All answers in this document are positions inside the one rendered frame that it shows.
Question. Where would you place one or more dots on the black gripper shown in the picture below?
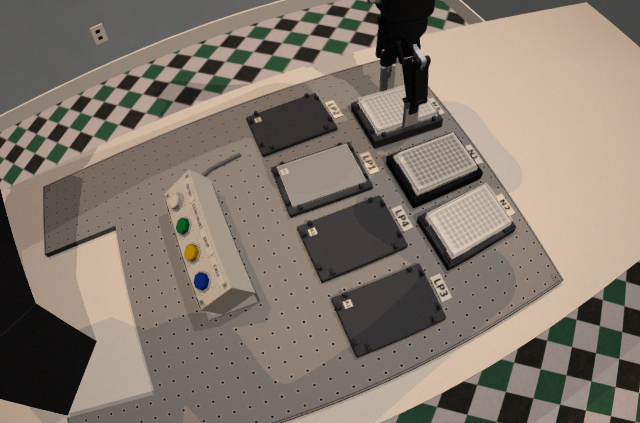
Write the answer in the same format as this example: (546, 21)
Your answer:
(396, 30)

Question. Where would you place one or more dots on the white button panel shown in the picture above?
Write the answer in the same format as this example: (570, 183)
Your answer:
(201, 230)

